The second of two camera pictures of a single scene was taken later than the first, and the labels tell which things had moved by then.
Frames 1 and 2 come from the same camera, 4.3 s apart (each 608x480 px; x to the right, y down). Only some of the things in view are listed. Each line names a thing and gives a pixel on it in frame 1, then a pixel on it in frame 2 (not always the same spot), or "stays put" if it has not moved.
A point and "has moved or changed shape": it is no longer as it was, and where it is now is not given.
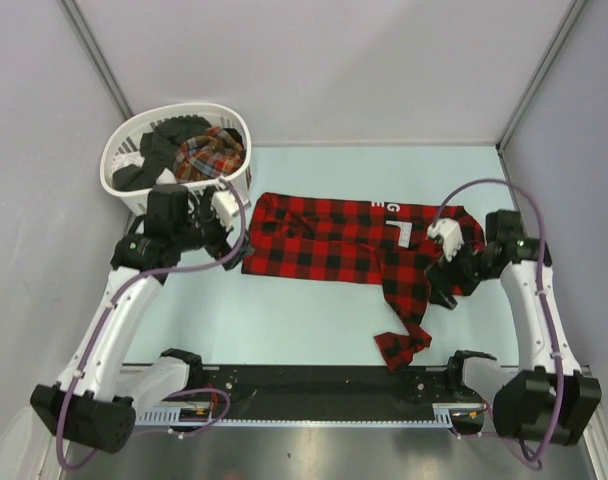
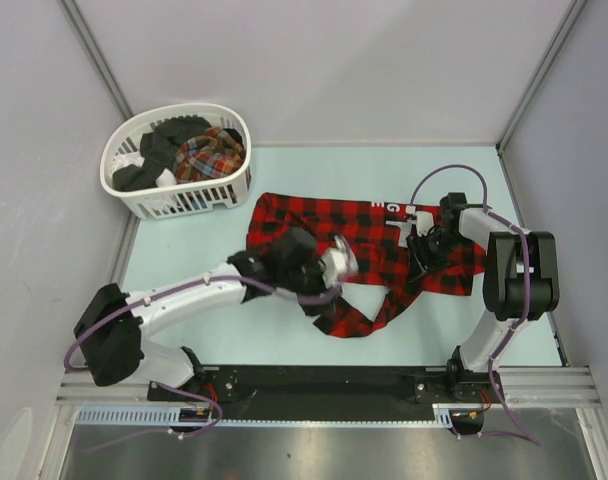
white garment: (137, 157) stays put
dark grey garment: (158, 149) stays put
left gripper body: (212, 235) -> (310, 279)
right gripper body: (467, 271) -> (431, 251)
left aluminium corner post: (81, 28) stays put
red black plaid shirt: (337, 240) has moved or changed shape
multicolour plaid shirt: (209, 155) stays put
